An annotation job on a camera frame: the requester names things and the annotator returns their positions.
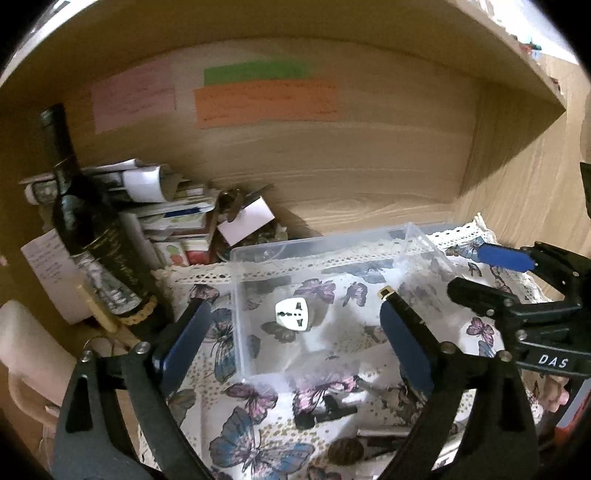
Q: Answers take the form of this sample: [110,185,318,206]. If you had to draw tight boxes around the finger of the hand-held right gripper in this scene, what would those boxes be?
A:
[447,276,581,333]
[478,240,591,303]

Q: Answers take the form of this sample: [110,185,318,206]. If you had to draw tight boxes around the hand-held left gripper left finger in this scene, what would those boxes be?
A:
[53,298,213,480]

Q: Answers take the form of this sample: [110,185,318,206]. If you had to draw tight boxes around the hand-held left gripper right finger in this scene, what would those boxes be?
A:
[379,300,541,480]

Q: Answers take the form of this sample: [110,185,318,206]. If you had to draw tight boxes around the clear plastic box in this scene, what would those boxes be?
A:
[229,222,467,384]

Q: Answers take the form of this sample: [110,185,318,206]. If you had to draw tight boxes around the white travel adapter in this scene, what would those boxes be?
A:
[276,298,315,332]

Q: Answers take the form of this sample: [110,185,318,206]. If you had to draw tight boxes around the person's right hand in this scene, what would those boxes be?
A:
[538,374,571,414]

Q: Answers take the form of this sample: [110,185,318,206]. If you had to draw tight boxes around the wooden stick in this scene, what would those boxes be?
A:
[76,284,139,347]

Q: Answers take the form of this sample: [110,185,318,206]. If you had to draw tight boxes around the butterfly print tablecloth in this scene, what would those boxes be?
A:
[139,212,555,480]

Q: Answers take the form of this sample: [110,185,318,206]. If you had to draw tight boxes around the brown round object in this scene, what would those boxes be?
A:
[329,438,365,464]

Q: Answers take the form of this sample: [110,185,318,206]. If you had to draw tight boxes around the white card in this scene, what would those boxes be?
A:
[217,196,274,246]

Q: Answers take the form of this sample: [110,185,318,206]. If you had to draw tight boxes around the beige plastic object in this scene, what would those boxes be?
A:
[0,300,75,416]

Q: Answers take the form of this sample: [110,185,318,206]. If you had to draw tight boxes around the dark brown trinket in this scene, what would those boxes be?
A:
[210,185,289,259]

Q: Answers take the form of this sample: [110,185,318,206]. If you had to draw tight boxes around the white handwritten note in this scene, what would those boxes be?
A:
[21,230,100,326]

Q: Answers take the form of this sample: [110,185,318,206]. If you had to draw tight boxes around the dark wine bottle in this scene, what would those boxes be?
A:
[39,102,158,320]

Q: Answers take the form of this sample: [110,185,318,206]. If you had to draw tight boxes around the stack of papers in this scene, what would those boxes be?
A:
[19,158,220,268]

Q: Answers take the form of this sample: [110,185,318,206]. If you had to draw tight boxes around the pink sticky note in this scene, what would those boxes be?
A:
[91,59,177,134]

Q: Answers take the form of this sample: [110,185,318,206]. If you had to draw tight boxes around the green sticky note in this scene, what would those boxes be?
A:
[203,60,309,87]

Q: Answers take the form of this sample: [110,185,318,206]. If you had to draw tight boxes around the wooden shelf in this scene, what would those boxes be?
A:
[0,0,568,241]

